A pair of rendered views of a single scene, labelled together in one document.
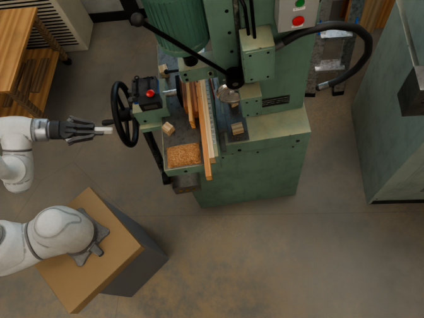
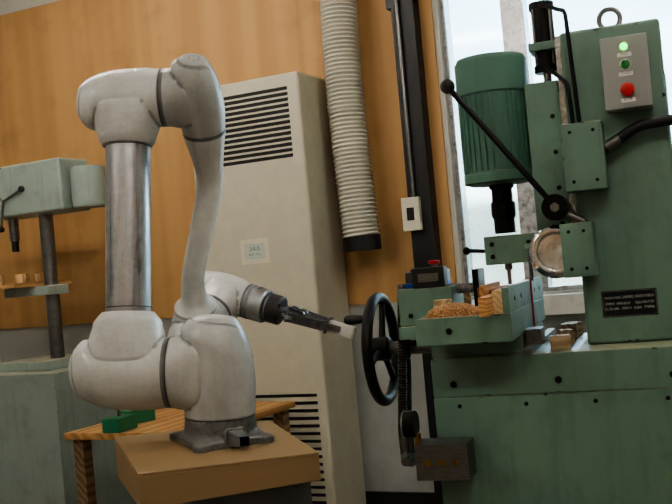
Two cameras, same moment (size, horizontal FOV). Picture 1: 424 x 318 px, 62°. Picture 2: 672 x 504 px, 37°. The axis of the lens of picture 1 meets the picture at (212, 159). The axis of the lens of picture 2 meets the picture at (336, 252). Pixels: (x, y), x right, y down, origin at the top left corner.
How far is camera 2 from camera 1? 1.93 m
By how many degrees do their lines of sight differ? 66
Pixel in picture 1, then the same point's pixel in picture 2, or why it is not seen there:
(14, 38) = not seen: hidden behind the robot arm
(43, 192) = not seen: outside the picture
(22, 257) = (146, 348)
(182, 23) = (496, 122)
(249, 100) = (572, 226)
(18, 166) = (209, 299)
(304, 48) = (659, 177)
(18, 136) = (229, 285)
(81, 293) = (175, 466)
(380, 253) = not seen: outside the picture
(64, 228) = (231, 325)
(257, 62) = (579, 147)
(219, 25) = (542, 138)
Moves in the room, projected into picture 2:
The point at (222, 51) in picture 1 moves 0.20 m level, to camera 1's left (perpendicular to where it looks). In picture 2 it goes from (546, 185) to (460, 194)
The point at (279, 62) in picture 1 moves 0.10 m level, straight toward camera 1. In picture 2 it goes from (626, 200) to (613, 199)
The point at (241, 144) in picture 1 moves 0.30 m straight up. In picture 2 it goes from (562, 356) to (550, 220)
